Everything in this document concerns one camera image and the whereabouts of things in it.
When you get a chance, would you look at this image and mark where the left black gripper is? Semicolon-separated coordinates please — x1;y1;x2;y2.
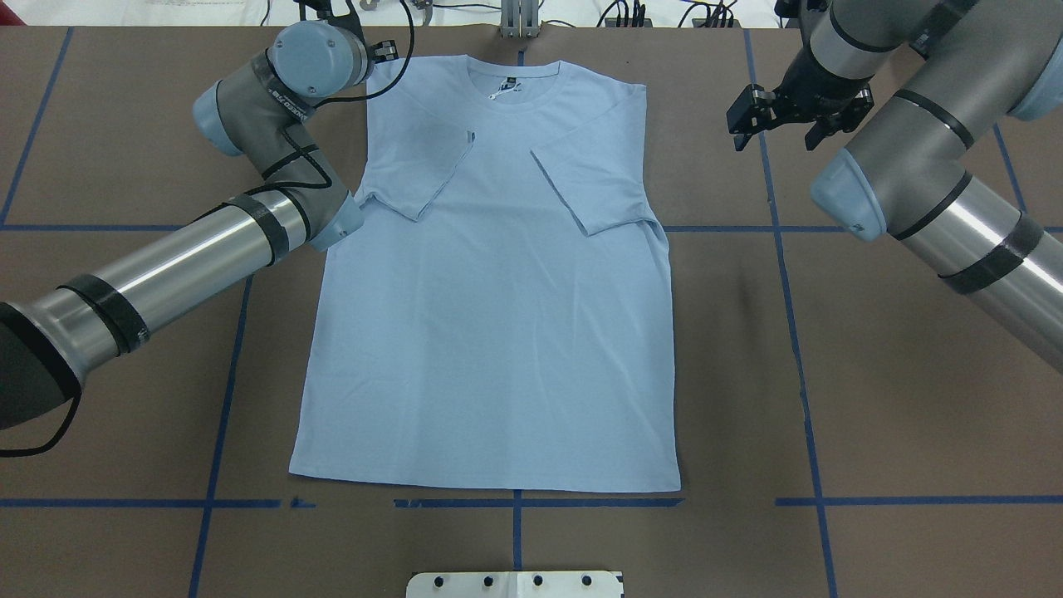
365;39;401;67

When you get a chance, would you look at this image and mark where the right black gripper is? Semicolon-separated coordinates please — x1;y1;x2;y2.
726;50;870;152

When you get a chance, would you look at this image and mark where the light blue t-shirt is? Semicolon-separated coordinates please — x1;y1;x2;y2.
288;56;681;493

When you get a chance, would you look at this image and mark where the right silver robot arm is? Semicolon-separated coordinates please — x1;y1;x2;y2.
726;1;1062;370

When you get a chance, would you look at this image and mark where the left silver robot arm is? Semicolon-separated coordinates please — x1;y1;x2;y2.
2;15;407;429

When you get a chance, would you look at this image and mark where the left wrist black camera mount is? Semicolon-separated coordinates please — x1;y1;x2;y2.
296;0;361;32

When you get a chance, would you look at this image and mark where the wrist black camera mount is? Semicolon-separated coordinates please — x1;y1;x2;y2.
804;85;874;151
296;0;361;32

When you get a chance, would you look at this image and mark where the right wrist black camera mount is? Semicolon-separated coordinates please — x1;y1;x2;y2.
804;85;874;151

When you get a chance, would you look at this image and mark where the aluminium frame post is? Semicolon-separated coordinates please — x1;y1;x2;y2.
500;0;541;39

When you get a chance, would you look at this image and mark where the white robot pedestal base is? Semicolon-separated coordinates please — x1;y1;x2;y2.
405;571;625;597

